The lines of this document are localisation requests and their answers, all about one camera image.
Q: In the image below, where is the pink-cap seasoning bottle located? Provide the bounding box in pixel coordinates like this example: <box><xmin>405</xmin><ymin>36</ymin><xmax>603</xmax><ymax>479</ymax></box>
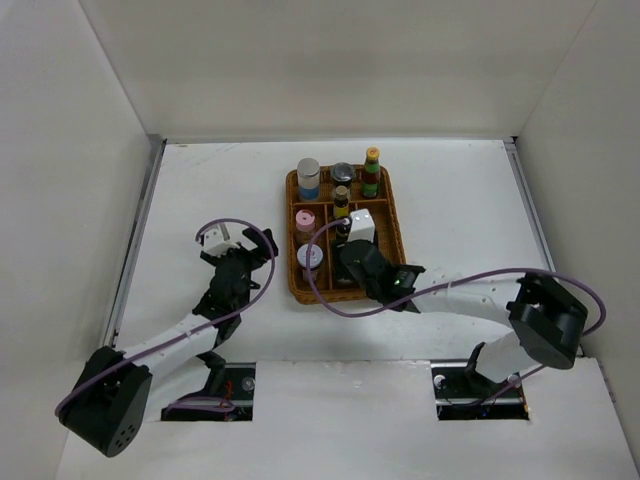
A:
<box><xmin>294</xmin><ymin>209</ymin><xmax>316</xmax><ymax>246</ymax></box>

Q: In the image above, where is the white-lid brown sauce jar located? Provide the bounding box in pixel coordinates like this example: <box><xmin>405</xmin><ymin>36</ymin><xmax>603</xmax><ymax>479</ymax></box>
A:
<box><xmin>296</xmin><ymin>243</ymin><xmax>324</xmax><ymax>283</ymax></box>

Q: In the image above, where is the small dark bottle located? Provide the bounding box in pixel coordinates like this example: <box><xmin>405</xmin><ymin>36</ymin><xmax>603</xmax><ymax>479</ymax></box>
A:
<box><xmin>335</xmin><ymin>217</ymin><xmax>351</xmax><ymax>243</ymax></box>

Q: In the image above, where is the silver-lid white pellet jar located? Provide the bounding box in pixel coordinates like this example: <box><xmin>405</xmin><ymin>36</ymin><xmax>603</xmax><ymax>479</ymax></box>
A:
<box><xmin>297</xmin><ymin>157</ymin><xmax>320</xmax><ymax>201</ymax></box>

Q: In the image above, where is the small yellow-label bottle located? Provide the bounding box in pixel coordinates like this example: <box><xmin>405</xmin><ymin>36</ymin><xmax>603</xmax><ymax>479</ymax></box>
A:
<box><xmin>333</xmin><ymin>185</ymin><xmax>350</xmax><ymax>220</ymax></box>

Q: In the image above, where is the black-cap salt grinder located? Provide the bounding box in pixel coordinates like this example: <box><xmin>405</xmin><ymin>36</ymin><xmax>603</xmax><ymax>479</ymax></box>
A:
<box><xmin>330</xmin><ymin>162</ymin><xmax>356</xmax><ymax>196</ymax></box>

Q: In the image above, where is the yellow-cap brown sauce bottle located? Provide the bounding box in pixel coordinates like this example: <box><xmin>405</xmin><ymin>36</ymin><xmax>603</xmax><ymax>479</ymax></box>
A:
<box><xmin>361</xmin><ymin>147</ymin><xmax>381</xmax><ymax>198</ymax></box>

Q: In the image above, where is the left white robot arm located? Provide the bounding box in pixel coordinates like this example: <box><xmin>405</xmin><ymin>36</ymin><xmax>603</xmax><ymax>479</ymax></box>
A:
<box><xmin>55</xmin><ymin>220</ymin><xmax>278</xmax><ymax>458</ymax></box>

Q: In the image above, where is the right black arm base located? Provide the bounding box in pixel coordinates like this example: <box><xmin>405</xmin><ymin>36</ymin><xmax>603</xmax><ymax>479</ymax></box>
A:
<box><xmin>431</xmin><ymin>344</ymin><xmax>529</xmax><ymax>421</ymax></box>

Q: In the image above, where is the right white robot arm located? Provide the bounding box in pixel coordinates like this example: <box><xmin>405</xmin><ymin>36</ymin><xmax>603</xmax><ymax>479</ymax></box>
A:
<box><xmin>339</xmin><ymin>240</ymin><xmax>588</xmax><ymax>396</ymax></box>

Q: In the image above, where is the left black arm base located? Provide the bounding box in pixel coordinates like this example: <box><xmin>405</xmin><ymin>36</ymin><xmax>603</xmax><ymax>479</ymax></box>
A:
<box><xmin>160</xmin><ymin>352</ymin><xmax>257</xmax><ymax>422</ymax></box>

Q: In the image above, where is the brown wicker divided basket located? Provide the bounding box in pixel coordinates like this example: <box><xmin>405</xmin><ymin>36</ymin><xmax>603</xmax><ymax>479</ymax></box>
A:
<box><xmin>285</xmin><ymin>165</ymin><xmax>406</xmax><ymax>305</ymax></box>

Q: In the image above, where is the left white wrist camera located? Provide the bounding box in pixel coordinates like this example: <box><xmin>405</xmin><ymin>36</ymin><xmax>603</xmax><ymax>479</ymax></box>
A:
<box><xmin>196</xmin><ymin>223</ymin><xmax>239</xmax><ymax>257</ymax></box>

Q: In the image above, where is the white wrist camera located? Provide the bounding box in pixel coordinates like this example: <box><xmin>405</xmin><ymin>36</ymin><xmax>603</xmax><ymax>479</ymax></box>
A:
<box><xmin>196</xmin><ymin>223</ymin><xmax>239</xmax><ymax>257</ymax></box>
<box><xmin>347</xmin><ymin>209</ymin><xmax>376</xmax><ymax>243</ymax></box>

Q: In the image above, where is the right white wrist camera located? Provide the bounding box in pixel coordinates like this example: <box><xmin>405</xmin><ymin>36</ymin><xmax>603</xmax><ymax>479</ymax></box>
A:
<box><xmin>347</xmin><ymin>209</ymin><xmax>376</xmax><ymax>243</ymax></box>

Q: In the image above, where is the left metal table rail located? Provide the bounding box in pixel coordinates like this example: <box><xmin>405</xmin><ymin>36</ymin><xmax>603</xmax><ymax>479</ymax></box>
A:
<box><xmin>97</xmin><ymin>134</ymin><xmax>166</xmax><ymax>347</ymax></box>

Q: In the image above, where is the metal table rail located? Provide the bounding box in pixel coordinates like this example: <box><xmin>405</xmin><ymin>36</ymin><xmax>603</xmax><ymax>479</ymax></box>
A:
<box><xmin>97</xmin><ymin>134</ymin><xmax>166</xmax><ymax>347</ymax></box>
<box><xmin>503</xmin><ymin>137</ymin><xmax>555</xmax><ymax>270</ymax></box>

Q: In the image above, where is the right metal table rail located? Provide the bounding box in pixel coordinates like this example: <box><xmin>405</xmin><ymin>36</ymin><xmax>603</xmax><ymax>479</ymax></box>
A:
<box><xmin>503</xmin><ymin>137</ymin><xmax>555</xmax><ymax>270</ymax></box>

